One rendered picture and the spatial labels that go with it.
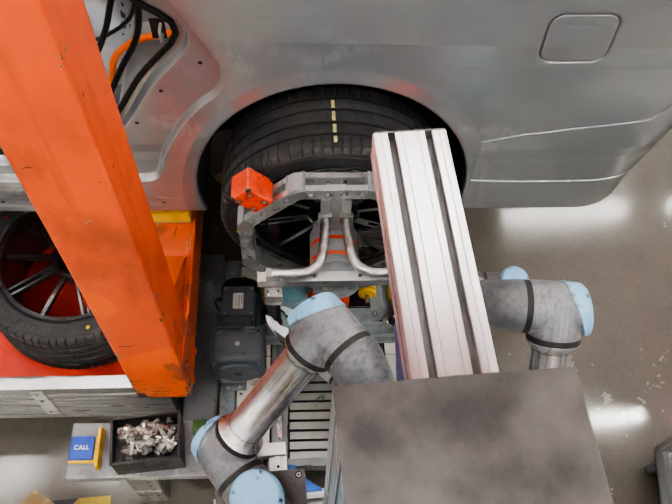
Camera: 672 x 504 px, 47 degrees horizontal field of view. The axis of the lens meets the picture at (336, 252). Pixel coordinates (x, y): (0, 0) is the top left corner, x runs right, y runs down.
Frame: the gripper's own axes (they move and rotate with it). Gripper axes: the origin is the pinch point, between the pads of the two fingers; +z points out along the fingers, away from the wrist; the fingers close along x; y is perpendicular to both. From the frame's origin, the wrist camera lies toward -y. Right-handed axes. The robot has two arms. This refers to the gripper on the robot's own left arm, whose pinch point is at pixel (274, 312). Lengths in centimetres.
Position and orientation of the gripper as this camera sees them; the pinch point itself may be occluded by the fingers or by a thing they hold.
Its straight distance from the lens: 213.1
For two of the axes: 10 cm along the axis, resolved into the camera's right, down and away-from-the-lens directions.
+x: 6.9, -6.2, 3.9
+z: -7.3, -6.0, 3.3
